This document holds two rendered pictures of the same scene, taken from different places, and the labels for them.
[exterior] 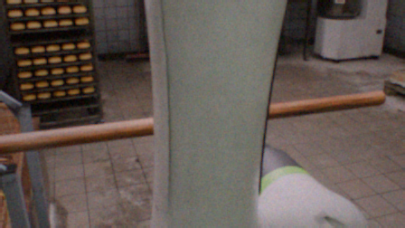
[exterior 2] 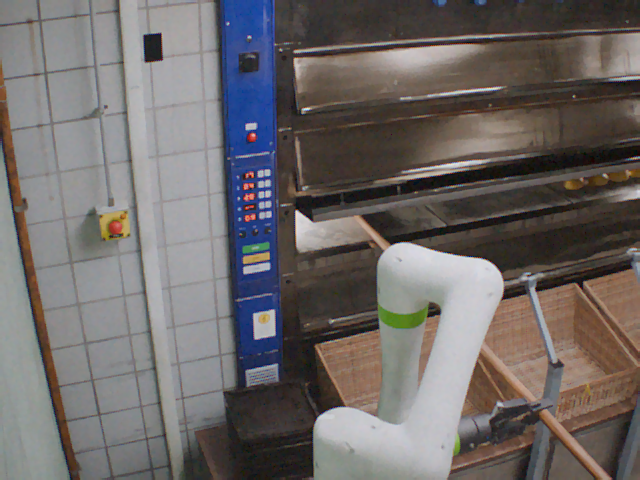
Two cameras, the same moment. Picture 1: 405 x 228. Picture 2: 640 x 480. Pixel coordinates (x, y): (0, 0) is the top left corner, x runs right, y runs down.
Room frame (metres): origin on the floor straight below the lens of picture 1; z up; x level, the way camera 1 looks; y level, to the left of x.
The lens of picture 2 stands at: (0.03, -1.62, 2.55)
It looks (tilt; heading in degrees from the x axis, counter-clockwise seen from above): 28 degrees down; 86
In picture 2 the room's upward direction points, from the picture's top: straight up
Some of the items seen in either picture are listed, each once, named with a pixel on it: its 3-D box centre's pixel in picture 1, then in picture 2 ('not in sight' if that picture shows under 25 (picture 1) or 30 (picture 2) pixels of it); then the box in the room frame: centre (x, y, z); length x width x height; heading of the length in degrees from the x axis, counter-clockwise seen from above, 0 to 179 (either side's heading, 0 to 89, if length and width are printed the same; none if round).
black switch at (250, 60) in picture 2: not in sight; (250, 55); (-0.04, 0.76, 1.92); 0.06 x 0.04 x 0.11; 18
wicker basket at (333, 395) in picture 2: not in sight; (410, 393); (0.47, 0.69, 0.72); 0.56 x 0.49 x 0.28; 19
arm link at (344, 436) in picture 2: not in sight; (349, 455); (0.16, -0.31, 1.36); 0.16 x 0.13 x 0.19; 152
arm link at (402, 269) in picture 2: not in sight; (405, 282); (0.31, -0.02, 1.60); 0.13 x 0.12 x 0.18; 152
